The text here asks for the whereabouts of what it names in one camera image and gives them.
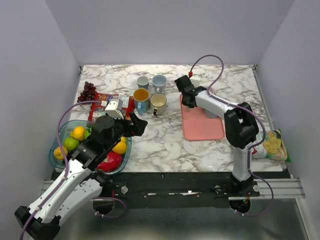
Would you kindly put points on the cream mug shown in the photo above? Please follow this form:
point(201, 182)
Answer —
point(158, 104)

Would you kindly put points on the purple mug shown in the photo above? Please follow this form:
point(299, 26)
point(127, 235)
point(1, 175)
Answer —
point(210, 91)

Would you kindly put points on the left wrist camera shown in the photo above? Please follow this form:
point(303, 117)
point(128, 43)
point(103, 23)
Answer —
point(113, 108)

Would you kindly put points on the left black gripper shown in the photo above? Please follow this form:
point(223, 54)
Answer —
point(137, 130)

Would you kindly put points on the blue butterfly mug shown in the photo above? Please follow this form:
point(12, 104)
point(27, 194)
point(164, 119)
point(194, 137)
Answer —
point(141, 98)

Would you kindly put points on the orange fruit upper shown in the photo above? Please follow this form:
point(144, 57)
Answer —
point(78, 133)

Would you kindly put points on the pink tray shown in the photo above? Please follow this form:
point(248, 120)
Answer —
point(197, 126)

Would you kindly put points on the dark blue-grey mug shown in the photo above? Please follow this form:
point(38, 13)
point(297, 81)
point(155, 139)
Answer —
point(143, 82)

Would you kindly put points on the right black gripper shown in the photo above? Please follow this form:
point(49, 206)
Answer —
point(189, 105)

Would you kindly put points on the dark grapes on table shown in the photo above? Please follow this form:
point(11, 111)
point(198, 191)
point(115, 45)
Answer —
point(88, 93)

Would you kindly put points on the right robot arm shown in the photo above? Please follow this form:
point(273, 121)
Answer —
point(240, 125)

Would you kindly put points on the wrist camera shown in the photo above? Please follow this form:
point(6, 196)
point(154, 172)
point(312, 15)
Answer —
point(113, 108)
point(195, 79)

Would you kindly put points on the teal plastic fruit bowl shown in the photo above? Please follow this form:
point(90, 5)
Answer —
point(64, 132)

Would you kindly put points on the red dragon fruit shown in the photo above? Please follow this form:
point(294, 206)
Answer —
point(110, 163)

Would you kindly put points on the green cassava chips bag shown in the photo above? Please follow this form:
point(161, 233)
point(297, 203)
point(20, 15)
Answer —
point(272, 147)

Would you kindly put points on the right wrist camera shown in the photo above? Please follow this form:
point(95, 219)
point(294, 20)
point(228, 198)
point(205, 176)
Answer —
point(195, 79)

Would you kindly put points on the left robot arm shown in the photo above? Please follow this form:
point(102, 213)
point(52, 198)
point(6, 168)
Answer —
point(78, 183)

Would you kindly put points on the red candy bag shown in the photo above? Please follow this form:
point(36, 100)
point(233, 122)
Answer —
point(97, 110)

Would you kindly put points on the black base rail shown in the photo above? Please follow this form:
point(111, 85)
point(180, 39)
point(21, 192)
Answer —
point(174, 189)

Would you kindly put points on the yellow lemon lower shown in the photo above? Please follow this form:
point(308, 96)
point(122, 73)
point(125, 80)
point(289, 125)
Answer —
point(120, 148)

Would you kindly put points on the orange fruit in bowl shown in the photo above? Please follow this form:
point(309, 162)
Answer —
point(59, 154)

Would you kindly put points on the grey-blue mug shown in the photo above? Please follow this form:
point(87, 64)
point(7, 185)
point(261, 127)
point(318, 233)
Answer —
point(159, 83)

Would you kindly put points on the green fruit in bowl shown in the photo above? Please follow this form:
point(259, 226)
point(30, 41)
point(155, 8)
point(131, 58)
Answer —
point(71, 143)

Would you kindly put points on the light blue faceted mug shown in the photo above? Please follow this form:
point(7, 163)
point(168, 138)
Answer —
point(210, 114)

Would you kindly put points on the yellow lemon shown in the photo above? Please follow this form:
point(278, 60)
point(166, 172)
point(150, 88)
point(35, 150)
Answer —
point(120, 148)
point(123, 139)

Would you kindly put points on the yellow lemon upper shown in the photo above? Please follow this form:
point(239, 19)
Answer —
point(123, 139)

